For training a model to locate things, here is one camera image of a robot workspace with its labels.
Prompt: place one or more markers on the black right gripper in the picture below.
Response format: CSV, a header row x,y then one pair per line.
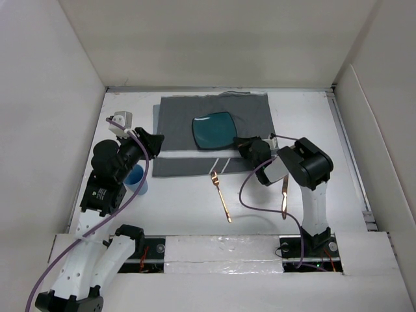
x,y
243,143

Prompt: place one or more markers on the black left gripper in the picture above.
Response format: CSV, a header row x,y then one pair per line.
x,y
152,142

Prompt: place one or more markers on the teal square plate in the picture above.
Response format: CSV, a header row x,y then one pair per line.
x,y
214,131

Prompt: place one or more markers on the blue plastic cup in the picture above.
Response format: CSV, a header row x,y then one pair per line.
x,y
135,177

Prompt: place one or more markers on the copper fork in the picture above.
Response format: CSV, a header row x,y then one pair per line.
x,y
216,183

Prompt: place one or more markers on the grey cloth placemat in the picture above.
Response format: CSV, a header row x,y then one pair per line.
x,y
180,157

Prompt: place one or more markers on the copper knife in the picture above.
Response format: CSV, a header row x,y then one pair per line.
x,y
284,192

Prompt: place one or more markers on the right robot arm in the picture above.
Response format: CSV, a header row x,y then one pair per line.
x,y
309,166

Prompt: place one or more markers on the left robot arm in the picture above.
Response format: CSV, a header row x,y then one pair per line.
x,y
96,255

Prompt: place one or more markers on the silver foil tape strip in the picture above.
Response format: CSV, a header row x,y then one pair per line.
x,y
222,254

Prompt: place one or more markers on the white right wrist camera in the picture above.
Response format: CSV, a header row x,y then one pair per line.
x,y
272,142

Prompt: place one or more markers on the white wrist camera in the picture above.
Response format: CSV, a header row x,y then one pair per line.
x,y
121,120
272,142

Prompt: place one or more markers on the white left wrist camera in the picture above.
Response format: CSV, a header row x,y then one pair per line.
x,y
121,120

